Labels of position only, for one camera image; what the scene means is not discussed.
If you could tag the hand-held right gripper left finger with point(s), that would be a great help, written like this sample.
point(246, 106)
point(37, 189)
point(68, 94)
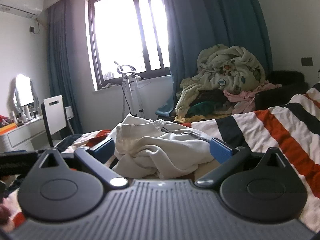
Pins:
point(103, 148)

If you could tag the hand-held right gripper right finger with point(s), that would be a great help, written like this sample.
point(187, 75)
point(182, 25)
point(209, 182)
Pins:
point(220, 152)

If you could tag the white pants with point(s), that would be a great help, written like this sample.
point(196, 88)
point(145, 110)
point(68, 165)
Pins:
point(160, 150)

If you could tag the white dressing table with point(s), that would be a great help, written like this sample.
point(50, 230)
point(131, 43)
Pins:
point(20, 135)

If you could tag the dark blue cloth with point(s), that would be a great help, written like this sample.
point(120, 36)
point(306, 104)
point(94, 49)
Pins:
point(70, 141)

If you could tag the yellow cloth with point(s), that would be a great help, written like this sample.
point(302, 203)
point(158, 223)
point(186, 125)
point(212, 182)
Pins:
point(190, 118)

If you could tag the striped blanket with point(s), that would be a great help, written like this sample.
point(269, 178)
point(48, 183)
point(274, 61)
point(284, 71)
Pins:
point(262, 130)

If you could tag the green garment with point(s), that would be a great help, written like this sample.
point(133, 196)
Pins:
point(201, 108)

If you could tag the row of cosmetic bottles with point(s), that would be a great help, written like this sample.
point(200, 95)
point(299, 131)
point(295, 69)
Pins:
point(25, 113)

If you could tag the dark brown garment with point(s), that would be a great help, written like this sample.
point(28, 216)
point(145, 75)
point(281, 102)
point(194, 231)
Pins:
point(211, 96)

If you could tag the white chair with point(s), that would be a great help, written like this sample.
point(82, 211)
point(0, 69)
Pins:
point(56, 115)

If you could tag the pink garment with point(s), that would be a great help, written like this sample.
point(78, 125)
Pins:
point(243, 100)

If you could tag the vanity mirror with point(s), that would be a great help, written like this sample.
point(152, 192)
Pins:
point(24, 90)

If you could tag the pile of laundry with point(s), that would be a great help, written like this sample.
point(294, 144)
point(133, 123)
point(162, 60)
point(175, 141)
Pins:
point(225, 65)

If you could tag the narrow blue curtain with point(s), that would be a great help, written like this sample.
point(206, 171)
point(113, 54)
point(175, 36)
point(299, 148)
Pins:
point(60, 67)

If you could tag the black armchair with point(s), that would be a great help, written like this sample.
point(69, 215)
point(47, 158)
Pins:
point(287, 80)

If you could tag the dark framed window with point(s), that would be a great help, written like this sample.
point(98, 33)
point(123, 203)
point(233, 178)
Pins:
point(125, 35)

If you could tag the wide blue curtain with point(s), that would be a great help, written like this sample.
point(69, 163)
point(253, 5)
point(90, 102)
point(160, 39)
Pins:
point(212, 17)

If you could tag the white air conditioner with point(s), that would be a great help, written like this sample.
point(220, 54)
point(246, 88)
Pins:
point(21, 2)

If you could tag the dark wall switch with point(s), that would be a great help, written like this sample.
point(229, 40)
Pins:
point(306, 61)

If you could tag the black wall plug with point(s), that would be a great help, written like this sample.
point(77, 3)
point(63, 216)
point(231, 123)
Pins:
point(31, 29)

